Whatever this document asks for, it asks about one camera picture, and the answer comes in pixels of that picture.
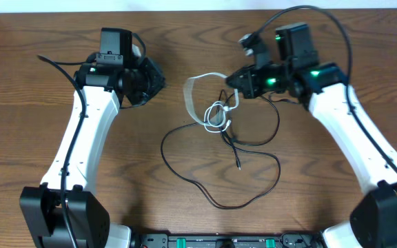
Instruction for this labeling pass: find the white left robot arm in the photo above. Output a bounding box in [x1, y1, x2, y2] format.
[19, 28, 165, 247]

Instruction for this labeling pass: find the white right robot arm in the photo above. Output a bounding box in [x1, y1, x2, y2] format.
[226, 23, 397, 247]

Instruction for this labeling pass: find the long black usb cable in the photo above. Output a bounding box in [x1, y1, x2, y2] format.
[160, 122, 282, 210]

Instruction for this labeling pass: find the white cable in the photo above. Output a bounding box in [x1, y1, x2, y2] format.
[183, 72, 240, 134]

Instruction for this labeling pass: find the short black cable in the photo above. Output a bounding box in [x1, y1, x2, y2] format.
[217, 88, 281, 170]

